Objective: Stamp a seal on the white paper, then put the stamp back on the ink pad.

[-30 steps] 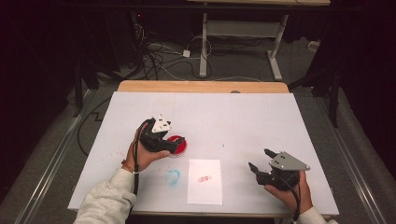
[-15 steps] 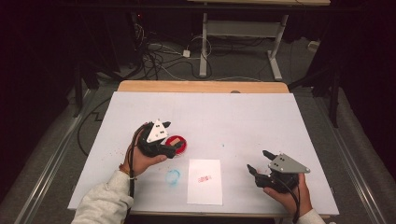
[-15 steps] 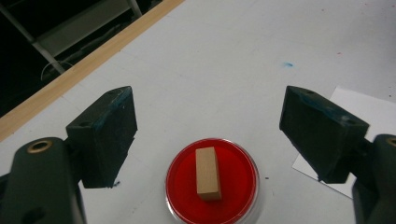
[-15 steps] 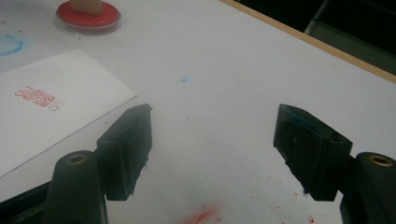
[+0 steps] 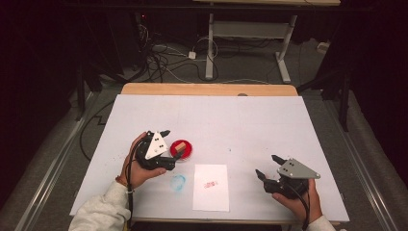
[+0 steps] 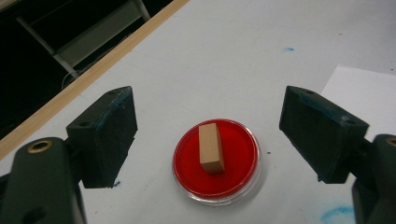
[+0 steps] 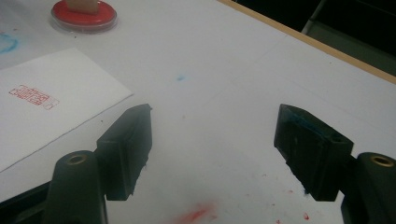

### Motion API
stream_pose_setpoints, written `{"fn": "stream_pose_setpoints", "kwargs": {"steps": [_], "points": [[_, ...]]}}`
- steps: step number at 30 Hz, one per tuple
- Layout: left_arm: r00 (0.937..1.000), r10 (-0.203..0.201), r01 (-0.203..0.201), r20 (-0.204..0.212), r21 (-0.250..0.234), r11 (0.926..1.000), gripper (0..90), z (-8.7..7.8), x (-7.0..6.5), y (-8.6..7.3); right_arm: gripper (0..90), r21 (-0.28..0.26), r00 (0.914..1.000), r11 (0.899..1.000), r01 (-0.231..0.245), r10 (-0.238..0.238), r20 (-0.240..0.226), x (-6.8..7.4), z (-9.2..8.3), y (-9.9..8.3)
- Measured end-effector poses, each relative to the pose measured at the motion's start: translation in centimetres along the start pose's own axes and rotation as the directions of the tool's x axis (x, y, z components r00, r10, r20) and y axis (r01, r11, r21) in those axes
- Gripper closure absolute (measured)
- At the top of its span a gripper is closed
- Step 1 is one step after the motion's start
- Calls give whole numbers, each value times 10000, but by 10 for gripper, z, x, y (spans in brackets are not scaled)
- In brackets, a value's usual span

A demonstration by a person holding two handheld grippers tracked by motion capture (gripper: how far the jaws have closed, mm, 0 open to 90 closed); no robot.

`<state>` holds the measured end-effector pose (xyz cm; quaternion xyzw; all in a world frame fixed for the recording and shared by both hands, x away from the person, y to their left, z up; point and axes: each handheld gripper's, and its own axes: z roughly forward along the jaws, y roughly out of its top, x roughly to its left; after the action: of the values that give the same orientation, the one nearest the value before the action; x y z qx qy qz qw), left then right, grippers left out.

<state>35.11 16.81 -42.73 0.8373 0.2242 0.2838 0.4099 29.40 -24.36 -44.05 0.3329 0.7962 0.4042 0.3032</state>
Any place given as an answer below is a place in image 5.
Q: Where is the white paper sheet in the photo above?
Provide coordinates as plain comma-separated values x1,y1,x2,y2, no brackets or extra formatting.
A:
191,164,231,213

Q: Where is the white desk frame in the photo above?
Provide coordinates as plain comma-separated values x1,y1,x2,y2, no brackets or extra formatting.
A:
191,0,342,85

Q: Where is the round red ink pad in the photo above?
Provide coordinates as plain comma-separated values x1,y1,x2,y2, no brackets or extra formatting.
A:
169,139,194,162

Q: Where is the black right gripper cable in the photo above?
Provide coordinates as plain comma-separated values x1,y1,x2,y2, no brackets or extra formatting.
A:
288,181,312,231

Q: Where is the metal floor rail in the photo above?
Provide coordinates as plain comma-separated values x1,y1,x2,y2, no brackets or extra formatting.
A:
13,91,101,231
321,95,400,231

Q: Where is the black metal stand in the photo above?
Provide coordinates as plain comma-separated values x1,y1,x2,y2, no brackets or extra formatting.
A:
296,64,351,133
74,62,129,122

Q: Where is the person's right hand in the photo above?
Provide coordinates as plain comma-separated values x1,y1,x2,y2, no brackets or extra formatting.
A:
271,178,323,224

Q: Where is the black floor cable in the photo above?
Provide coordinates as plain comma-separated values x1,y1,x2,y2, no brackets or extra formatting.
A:
78,99,115,162

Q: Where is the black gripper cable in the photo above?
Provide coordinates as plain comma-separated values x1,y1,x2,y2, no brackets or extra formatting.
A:
125,136,149,231
288,181,312,231

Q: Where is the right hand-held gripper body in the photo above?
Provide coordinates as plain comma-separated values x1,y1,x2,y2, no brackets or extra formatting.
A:
263,157,322,200

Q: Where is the tangle of floor cables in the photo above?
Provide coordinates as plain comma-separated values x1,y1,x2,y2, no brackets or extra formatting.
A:
136,22,222,84

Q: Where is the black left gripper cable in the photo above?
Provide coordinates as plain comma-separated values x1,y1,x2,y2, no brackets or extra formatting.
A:
125,136,149,231

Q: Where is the person's left hand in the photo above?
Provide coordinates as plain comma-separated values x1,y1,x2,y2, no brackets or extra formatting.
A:
119,131,168,191

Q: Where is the white table cover board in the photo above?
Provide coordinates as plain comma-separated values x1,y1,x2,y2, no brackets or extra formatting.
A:
69,93,350,223

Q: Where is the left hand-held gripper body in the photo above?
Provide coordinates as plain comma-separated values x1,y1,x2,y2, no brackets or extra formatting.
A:
134,130,177,171

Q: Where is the wooden table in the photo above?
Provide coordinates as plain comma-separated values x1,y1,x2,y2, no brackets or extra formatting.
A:
120,82,342,226

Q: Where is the white box on floor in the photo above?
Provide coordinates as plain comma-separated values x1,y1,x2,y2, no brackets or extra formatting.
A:
316,41,331,54

